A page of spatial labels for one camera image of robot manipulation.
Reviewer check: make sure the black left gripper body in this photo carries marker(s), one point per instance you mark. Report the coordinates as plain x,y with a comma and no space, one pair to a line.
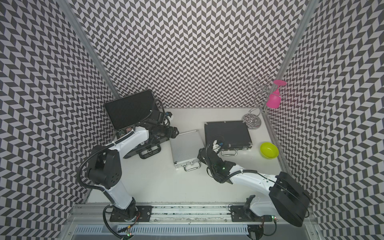
167,132

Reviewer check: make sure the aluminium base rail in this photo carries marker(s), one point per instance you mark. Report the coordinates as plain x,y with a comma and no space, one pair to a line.
186,222

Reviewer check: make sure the small silver poker case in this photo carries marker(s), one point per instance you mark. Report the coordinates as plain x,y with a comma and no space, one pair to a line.
185,149

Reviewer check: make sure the lime green plastic bowl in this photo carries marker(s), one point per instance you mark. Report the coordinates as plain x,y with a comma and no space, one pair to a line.
269,150

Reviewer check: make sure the black textured poker case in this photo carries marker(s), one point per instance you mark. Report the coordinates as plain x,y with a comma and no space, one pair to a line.
234,135

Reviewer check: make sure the chrome glass holder stand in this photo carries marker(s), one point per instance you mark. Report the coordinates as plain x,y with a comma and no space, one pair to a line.
252,118

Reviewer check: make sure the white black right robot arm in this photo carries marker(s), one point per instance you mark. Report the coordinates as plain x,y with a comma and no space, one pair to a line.
276,195

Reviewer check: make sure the large black poker case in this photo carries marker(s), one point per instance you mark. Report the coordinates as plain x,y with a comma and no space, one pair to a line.
138,110

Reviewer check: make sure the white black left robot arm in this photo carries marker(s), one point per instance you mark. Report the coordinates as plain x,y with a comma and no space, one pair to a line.
102,170

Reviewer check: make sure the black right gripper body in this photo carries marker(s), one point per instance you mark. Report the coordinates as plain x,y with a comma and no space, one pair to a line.
213,170

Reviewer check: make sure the pink plastic wine glass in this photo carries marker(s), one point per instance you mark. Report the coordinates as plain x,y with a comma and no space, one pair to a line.
275,97

